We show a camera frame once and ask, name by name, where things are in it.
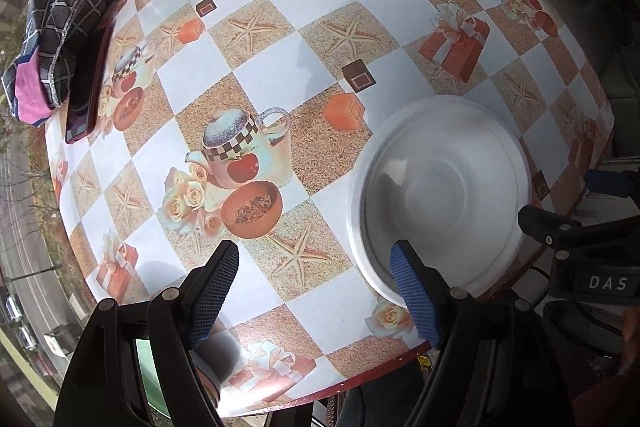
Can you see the green plate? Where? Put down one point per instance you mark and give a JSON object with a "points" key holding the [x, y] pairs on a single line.
{"points": [[150, 377]]}

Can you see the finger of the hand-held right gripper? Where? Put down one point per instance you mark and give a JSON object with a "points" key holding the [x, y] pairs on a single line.
{"points": [[607, 184], [550, 227]]}

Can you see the parked car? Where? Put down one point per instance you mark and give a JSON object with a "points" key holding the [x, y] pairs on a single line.
{"points": [[12, 307], [27, 337]]}

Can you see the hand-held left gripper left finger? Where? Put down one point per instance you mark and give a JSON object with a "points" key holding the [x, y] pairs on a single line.
{"points": [[215, 292]]}

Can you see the white plate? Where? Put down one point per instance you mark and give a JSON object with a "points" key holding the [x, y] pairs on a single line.
{"points": [[450, 187]]}

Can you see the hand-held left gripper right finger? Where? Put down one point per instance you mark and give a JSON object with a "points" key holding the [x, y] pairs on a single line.
{"points": [[415, 297]]}

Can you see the dark red tray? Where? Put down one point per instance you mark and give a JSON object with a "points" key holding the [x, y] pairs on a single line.
{"points": [[85, 107]]}

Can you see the printed checkered tablecloth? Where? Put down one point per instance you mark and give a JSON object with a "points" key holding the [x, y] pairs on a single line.
{"points": [[280, 72]]}

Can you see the dark checkered cloth bag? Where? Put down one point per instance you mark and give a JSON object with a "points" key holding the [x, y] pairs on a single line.
{"points": [[60, 22]]}

